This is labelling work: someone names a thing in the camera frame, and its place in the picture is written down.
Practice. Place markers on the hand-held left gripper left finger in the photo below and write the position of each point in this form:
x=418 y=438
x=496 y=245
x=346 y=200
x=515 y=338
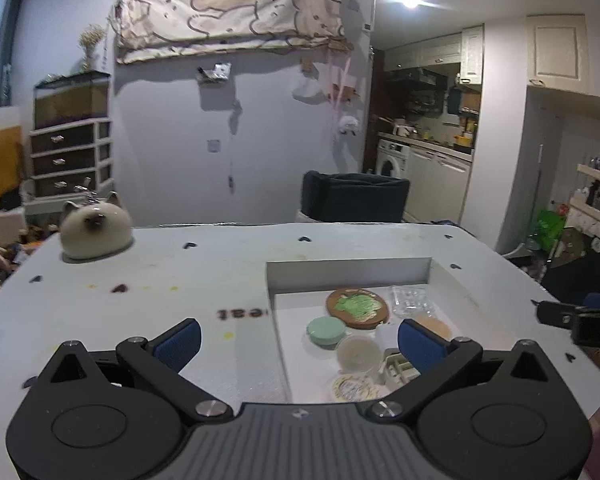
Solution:
x=177 y=345

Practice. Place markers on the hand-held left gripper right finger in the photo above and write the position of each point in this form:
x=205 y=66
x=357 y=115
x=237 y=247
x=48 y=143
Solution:
x=422 y=345

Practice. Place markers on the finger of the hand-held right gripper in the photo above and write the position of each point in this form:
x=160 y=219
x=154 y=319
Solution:
x=597 y=332
x=560 y=312

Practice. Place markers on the round tan wooden box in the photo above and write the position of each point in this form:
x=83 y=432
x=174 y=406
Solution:
x=432 y=326

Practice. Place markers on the silver power adapter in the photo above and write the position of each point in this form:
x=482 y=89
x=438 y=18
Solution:
x=389 y=335

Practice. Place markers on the clear plastic case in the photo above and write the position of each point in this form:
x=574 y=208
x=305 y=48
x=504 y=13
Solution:
x=412 y=300

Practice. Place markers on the round green clover coaster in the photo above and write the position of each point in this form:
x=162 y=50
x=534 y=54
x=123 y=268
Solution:
x=357 y=307

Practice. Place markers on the mint green round case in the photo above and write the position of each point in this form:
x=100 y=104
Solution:
x=325 y=332

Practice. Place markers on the white rectangular tray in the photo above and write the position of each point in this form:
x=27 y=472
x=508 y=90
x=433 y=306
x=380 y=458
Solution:
x=300 y=360

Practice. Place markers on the black lettered floor mat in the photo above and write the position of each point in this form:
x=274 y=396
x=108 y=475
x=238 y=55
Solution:
x=580 y=275

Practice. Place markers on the green bag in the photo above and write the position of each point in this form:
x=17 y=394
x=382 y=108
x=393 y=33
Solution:
x=547 y=227

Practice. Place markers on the white shelf rack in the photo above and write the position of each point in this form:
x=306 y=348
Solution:
x=597 y=200

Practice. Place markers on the cat-shaped ceramic ornament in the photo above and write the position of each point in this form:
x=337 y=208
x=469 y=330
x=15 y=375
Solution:
x=96 y=232

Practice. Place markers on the dark fabric chair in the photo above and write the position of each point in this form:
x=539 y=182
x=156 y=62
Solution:
x=355 y=197

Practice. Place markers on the white lower kitchen cabinets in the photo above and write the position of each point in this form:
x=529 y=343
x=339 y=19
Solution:
x=440 y=175

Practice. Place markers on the white kitchen cabinets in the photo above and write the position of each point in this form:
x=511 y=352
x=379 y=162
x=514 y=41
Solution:
x=440 y=175
x=430 y=52

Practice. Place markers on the white washing machine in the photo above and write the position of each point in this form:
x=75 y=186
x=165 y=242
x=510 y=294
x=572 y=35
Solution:
x=392 y=160

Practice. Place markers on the pile of toys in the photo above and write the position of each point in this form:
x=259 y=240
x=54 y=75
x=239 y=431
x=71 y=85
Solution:
x=5 y=255

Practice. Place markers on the white storage box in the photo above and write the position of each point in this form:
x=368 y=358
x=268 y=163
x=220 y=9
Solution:
x=7 y=220

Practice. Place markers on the white drawer cabinet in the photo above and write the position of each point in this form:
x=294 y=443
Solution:
x=70 y=160

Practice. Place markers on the white sheep plush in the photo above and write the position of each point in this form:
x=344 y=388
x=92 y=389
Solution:
x=348 y=124

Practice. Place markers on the glass fish tank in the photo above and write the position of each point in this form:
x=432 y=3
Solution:
x=70 y=102

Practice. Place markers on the white hanging bag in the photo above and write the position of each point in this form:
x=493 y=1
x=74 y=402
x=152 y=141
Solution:
x=307 y=89

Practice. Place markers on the white upper kitchen cabinets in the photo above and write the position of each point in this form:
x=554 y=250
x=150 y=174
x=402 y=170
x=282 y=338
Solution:
x=430 y=52

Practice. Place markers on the vase with dried flowers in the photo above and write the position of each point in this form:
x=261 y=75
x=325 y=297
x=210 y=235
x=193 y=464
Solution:
x=90 y=45

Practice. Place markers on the printed cartoon cloth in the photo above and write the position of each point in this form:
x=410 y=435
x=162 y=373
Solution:
x=230 y=10

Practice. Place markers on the ceiling light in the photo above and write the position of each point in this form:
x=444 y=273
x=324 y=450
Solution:
x=410 y=0

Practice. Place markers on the white tall wall cabinet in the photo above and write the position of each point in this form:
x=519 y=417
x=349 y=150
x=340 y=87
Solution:
x=557 y=52

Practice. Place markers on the wall-mounted pouch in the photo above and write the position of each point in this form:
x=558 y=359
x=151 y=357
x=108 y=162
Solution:
x=214 y=74

